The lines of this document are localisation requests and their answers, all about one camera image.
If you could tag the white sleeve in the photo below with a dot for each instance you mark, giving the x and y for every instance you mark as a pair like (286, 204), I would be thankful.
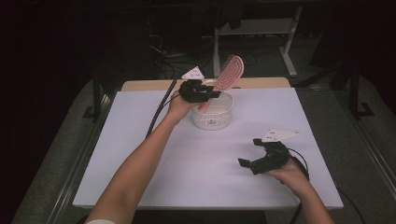
(99, 222)

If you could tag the white plastic basket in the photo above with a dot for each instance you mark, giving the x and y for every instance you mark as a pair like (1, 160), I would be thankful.
(213, 119)

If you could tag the person's left hand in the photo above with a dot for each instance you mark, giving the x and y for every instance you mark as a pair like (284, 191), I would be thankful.
(180, 107)

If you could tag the dark hanging cloth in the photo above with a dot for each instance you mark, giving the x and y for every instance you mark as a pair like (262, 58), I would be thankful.
(230, 14)

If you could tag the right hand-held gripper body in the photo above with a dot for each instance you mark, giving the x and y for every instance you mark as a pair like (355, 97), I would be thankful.
(272, 158)

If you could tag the white desk frame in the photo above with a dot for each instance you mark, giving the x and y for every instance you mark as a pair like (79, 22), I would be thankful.
(255, 26)

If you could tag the pink hairbrush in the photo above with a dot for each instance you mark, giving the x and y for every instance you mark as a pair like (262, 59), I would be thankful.
(229, 71)

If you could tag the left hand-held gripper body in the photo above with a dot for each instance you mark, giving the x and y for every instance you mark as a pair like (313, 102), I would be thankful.
(193, 90)

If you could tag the person's right hand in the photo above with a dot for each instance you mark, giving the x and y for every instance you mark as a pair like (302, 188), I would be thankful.
(291, 174)

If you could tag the black metal stand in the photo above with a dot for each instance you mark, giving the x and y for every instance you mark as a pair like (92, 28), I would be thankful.
(97, 96)
(355, 93)

